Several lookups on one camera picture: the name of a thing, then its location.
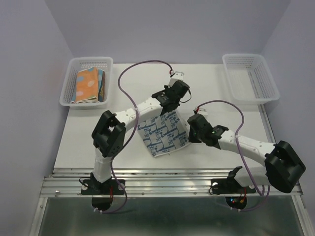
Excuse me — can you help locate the white blue patterned towel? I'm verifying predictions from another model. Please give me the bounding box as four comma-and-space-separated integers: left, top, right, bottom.
137, 110, 189, 157

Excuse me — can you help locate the brown orange towel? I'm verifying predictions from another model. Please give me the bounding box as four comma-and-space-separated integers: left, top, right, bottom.
101, 71, 108, 102

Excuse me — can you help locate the light blue spotted towel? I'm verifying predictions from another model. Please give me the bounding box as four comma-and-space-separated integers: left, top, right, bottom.
97, 69, 104, 90

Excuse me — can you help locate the orange pink patterned towel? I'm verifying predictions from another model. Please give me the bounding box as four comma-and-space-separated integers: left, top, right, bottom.
71, 67, 98, 104

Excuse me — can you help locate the blue yellow tiger towel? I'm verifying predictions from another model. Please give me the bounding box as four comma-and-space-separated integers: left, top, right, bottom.
98, 86, 105, 102

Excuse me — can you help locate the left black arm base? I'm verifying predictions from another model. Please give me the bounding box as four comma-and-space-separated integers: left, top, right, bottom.
79, 176, 124, 196

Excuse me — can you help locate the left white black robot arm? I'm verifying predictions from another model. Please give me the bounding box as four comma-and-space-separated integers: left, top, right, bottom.
92, 80, 190, 194

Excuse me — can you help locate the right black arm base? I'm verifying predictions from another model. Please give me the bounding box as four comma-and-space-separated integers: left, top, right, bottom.
209, 166, 256, 195

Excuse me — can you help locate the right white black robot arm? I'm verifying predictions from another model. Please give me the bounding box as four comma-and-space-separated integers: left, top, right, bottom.
188, 114, 306, 193

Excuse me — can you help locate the right white plastic basket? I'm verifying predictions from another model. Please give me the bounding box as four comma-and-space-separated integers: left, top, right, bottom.
222, 54, 280, 105

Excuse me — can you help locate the white plastic basket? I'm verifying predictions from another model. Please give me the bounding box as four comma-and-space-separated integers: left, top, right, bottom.
60, 57, 113, 109
222, 54, 280, 105

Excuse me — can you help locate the left white plastic basket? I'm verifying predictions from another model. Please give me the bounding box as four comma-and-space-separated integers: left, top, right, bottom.
60, 57, 113, 109

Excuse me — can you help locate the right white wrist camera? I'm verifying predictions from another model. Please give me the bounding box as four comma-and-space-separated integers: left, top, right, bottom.
193, 107, 208, 119

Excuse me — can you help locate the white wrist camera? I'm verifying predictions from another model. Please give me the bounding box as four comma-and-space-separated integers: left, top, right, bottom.
193, 107, 208, 119
168, 71, 185, 87

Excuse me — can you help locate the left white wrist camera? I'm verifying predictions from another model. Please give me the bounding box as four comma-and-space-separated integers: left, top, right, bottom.
168, 71, 185, 87

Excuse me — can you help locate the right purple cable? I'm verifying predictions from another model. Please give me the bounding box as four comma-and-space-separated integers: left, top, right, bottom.
196, 99, 270, 212

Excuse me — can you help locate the purple cable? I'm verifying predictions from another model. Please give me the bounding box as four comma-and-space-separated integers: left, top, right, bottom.
196, 99, 270, 212
94, 60, 175, 214

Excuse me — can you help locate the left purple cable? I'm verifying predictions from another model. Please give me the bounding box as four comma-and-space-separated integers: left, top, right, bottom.
94, 60, 175, 214

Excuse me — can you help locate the aluminium mounting rail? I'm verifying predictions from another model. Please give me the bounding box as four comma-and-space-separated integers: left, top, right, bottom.
40, 167, 304, 197

